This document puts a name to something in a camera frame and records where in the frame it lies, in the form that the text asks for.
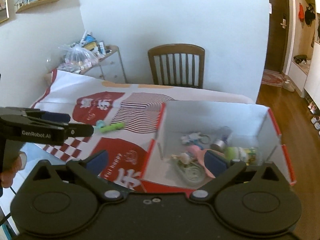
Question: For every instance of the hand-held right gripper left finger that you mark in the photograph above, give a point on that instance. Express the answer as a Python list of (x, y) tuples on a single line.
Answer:
[(98, 160)]

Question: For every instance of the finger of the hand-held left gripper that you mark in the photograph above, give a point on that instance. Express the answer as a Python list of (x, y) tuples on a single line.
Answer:
[(57, 117), (80, 130)]

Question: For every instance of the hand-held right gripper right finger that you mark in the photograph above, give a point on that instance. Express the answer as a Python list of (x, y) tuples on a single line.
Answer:
[(216, 163)]

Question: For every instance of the pink toy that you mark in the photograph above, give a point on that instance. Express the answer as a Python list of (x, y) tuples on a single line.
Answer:
[(197, 155)]

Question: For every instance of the green-capped toothpick jar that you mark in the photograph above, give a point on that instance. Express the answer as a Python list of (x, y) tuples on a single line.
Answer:
[(237, 153)]

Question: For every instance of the silver can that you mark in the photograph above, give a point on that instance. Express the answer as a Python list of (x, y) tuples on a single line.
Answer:
[(221, 140)]

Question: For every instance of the correction tape dispenser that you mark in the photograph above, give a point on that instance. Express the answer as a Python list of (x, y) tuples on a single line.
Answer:
[(191, 175)]

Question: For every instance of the green marker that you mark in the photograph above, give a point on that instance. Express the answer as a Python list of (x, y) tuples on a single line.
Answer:
[(110, 128)]

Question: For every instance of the red cardboard box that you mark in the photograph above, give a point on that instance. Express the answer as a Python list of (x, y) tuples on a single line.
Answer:
[(155, 177)]

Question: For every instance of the person's left hand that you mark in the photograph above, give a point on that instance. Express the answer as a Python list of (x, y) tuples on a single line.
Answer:
[(10, 173)]

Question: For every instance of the round teal eraser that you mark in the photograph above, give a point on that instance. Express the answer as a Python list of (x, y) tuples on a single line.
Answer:
[(101, 123)]

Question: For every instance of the printed paper table cover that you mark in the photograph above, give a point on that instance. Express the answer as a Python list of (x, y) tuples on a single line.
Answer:
[(75, 87)]

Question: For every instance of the clear plastic bag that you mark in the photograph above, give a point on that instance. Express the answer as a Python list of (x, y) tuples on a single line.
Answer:
[(78, 58)]

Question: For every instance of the small white drawer cabinet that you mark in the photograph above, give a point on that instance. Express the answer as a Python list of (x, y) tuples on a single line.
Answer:
[(110, 67)]

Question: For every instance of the group of small bottles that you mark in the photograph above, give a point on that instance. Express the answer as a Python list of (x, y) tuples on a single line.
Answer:
[(93, 43)]

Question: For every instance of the red doormat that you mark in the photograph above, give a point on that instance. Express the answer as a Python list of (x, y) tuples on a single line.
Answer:
[(271, 78)]

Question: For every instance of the pair of beige slippers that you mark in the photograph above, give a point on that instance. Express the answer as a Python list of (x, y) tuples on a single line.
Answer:
[(288, 85)]

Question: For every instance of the row of shoes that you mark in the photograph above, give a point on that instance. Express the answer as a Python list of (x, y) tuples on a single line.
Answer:
[(314, 115)]

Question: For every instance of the wooden chair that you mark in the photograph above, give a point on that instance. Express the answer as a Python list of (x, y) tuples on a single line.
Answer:
[(176, 51)]

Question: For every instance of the dark wooden door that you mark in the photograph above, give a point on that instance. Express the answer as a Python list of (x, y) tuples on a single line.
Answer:
[(277, 50)]

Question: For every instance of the red hat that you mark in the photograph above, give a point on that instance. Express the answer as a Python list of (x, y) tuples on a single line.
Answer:
[(301, 12)]

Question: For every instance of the wooden wall shelf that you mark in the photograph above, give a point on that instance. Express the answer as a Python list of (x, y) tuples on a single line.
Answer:
[(40, 3)]

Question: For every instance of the picture frame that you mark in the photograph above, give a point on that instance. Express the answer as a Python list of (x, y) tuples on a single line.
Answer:
[(3, 5)]

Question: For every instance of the white wall cabinet unit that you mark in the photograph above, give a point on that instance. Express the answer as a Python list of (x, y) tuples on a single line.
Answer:
[(312, 75)]

